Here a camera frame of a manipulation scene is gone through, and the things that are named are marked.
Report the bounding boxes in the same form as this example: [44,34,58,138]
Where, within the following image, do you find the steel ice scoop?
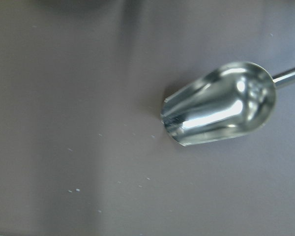
[160,61,295,147]

